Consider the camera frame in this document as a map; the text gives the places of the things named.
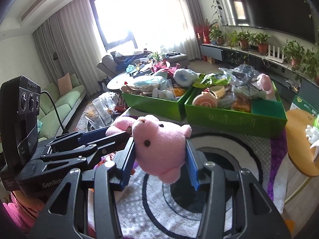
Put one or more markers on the orange sofa pillow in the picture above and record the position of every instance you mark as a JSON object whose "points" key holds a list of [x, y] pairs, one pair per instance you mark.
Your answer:
{"points": [[64, 81]]}

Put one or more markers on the pink plush toy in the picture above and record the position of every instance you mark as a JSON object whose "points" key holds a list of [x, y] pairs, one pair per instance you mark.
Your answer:
{"points": [[265, 83]]}

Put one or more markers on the grey television cabinet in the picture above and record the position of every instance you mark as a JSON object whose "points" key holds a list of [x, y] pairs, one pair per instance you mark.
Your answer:
{"points": [[214, 52]]}

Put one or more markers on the white picket rack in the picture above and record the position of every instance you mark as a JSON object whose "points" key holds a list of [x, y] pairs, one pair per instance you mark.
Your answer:
{"points": [[276, 54]]}

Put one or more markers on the green storage box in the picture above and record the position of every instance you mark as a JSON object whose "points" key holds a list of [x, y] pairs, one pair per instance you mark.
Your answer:
{"points": [[154, 104], [224, 122]]}

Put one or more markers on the wall television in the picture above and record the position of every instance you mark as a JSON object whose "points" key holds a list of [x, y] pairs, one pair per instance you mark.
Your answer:
{"points": [[274, 5]]}

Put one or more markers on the green sofa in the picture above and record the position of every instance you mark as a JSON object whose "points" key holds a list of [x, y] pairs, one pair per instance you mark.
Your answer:
{"points": [[62, 109]]}

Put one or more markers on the round coffee table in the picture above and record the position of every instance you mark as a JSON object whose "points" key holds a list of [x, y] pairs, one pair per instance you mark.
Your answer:
{"points": [[117, 82]]}

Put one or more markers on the green sofa pillow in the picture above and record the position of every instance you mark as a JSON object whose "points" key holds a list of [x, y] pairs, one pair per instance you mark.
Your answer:
{"points": [[74, 79]]}

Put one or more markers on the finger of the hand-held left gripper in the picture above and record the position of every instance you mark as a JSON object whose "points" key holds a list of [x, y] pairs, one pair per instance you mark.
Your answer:
{"points": [[109, 144], [94, 133]]}

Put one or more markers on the floor lamp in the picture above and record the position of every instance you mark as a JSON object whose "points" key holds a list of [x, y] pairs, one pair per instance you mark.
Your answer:
{"points": [[55, 56]]}

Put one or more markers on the round wooden side table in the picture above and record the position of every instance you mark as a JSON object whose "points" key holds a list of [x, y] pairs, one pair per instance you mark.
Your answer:
{"points": [[299, 149]]}

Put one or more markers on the pink plush bear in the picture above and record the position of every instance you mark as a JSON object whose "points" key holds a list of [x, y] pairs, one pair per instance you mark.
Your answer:
{"points": [[159, 149]]}

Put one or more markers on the window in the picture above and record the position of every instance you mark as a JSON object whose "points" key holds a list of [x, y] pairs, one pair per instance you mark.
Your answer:
{"points": [[109, 20]]}

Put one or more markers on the orange round plush toy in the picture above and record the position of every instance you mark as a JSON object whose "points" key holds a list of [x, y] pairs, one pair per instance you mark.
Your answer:
{"points": [[205, 100]]}

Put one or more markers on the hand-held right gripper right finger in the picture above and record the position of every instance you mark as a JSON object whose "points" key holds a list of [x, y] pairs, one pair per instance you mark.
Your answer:
{"points": [[193, 166]]}

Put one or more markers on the green snack bag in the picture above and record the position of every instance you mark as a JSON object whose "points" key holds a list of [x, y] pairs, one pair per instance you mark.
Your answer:
{"points": [[211, 79]]}

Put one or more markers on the white hand-shaped holder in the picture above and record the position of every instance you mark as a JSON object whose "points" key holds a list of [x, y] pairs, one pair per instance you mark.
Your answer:
{"points": [[312, 135]]}

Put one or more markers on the grey curtain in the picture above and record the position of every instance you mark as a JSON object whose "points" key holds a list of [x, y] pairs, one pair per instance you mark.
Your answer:
{"points": [[69, 42]]}

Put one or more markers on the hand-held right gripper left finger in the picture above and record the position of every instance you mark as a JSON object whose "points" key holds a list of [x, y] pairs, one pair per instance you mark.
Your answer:
{"points": [[128, 166]]}

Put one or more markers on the pile of clear plastic bags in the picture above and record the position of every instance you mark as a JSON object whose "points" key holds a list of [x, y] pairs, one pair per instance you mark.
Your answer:
{"points": [[244, 79]]}

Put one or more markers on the row of potted green plants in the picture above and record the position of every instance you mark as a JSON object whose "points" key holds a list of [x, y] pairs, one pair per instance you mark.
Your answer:
{"points": [[294, 49]]}

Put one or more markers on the hanging green vine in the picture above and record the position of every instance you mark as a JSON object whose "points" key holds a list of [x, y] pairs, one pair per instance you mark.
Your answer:
{"points": [[214, 0], [309, 10]]}

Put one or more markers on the clear plastic cups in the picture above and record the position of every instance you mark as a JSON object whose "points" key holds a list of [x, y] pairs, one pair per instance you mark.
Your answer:
{"points": [[99, 112]]}

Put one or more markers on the blue and white plush toy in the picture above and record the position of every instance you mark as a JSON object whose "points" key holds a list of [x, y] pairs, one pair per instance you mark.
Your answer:
{"points": [[184, 76]]}

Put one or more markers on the sheer white curtain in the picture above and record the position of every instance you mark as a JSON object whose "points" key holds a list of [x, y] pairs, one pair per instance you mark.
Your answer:
{"points": [[189, 29]]}

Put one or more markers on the purple and white shaggy rug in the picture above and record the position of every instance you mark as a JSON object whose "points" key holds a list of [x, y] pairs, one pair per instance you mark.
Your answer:
{"points": [[162, 204]]}

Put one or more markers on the pink fuzzy clothing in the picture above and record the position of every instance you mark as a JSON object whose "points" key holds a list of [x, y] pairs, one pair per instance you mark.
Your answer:
{"points": [[22, 209]]}

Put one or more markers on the grey armchair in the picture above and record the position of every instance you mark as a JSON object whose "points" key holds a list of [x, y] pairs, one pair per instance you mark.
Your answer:
{"points": [[107, 64]]}

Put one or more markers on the green sponge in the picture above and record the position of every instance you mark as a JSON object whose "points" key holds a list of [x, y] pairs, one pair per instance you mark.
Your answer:
{"points": [[265, 109]]}

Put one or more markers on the red decorative plant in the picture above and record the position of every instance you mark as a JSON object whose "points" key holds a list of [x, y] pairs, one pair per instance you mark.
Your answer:
{"points": [[203, 31]]}

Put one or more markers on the orange stool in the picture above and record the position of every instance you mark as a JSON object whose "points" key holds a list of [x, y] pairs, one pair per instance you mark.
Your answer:
{"points": [[288, 223]]}

